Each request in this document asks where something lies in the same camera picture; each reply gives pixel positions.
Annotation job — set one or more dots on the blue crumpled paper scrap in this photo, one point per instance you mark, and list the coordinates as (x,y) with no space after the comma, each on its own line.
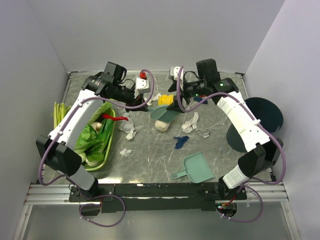
(180,141)

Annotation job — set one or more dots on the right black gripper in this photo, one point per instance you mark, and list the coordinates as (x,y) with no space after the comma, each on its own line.
(175,106)

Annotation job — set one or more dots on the red chili pepper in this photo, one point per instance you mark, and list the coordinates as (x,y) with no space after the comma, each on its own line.
(114,118)

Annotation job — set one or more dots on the yellow napa cabbage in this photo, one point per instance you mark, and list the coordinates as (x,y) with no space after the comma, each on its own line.
(163,123)

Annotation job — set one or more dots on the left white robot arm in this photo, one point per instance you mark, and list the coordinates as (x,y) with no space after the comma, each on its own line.
(57,148)

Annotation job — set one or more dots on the dark blue paper scrap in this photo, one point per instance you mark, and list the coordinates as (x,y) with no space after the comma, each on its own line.
(199,99)

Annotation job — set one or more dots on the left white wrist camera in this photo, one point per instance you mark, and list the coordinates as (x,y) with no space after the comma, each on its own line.
(142,86)

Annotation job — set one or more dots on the teal dustpan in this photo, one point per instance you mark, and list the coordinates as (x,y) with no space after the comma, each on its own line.
(196,168)

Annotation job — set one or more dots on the green vegetable tray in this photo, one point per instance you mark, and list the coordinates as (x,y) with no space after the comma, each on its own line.
(96,155)

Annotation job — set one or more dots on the large lettuce leaf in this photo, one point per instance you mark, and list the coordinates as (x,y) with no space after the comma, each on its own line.
(102,109)

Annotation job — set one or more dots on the teal hand brush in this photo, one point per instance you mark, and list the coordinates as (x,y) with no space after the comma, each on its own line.
(157,112)

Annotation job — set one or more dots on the green onion stalks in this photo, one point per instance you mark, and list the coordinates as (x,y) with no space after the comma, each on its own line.
(59,112)

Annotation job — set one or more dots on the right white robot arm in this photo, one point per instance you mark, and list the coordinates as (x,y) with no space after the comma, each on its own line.
(262,148)

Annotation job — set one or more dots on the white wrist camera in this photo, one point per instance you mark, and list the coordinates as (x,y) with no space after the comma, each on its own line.
(173,73)
(142,86)

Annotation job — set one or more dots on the bok choy greens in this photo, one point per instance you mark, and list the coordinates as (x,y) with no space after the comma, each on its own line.
(86,139)

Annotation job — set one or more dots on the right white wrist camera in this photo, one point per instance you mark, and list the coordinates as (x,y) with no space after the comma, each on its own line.
(173,73)

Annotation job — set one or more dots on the dark blue bin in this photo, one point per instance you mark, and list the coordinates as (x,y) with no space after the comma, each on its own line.
(270,116)

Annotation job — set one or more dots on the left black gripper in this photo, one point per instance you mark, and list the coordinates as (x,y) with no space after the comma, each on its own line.
(136,102)

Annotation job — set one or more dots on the white paper scrap top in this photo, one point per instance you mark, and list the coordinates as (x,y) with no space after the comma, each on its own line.
(153,99)

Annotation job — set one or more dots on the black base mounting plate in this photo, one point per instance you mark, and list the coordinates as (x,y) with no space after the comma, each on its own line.
(157,196)

